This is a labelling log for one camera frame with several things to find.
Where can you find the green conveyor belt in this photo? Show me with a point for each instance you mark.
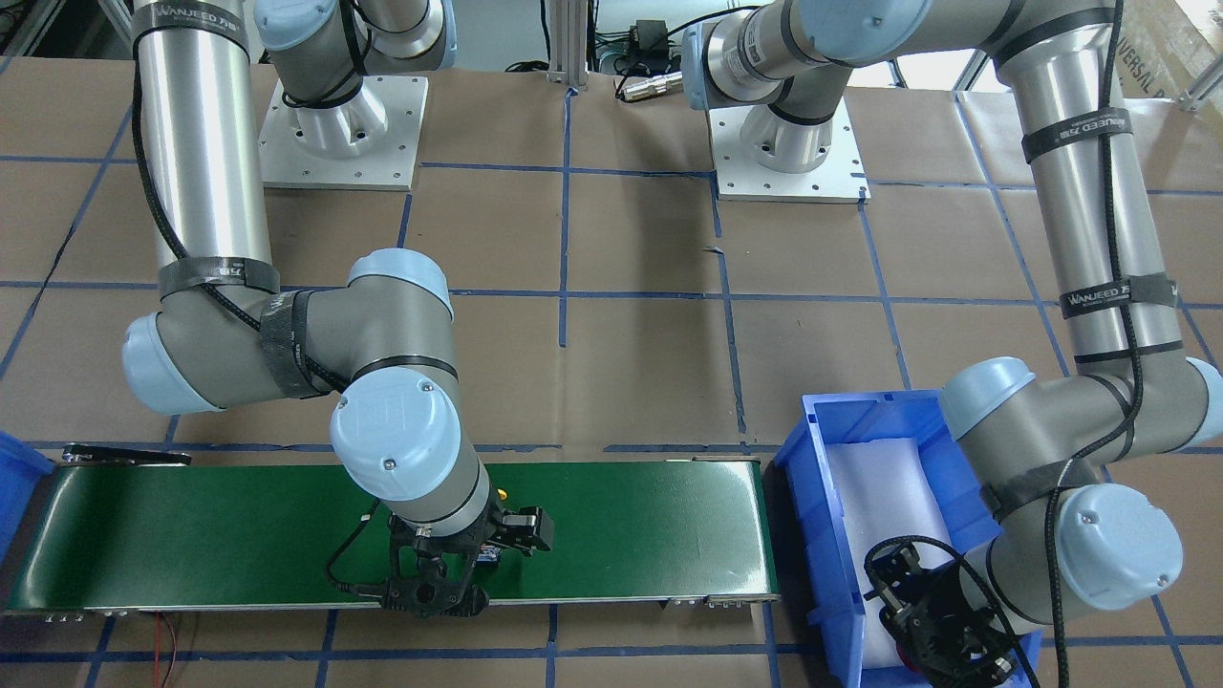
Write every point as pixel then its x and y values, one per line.
pixel 289 537

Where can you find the aluminium frame post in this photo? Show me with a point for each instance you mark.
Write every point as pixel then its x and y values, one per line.
pixel 568 27

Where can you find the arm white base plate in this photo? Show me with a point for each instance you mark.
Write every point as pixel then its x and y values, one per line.
pixel 369 143
pixel 760 157

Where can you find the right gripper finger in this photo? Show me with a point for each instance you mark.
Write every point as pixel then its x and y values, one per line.
pixel 527 530

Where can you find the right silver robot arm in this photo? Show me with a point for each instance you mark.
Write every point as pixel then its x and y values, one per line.
pixel 228 335

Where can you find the blue destination bin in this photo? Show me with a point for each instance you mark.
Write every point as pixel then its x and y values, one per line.
pixel 22 467

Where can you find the blue source bin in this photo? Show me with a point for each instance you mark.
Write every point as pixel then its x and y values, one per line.
pixel 859 652

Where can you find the yellow push button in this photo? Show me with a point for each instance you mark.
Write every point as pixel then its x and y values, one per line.
pixel 493 552

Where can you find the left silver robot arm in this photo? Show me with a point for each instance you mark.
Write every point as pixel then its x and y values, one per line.
pixel 1070 543

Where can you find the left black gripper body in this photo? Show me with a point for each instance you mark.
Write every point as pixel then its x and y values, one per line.
pixel 892 569

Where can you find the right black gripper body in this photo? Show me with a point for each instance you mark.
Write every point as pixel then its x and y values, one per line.
pixel 525 528

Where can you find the white foam pad source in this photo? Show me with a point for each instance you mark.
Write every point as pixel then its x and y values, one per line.
pixel 884 493

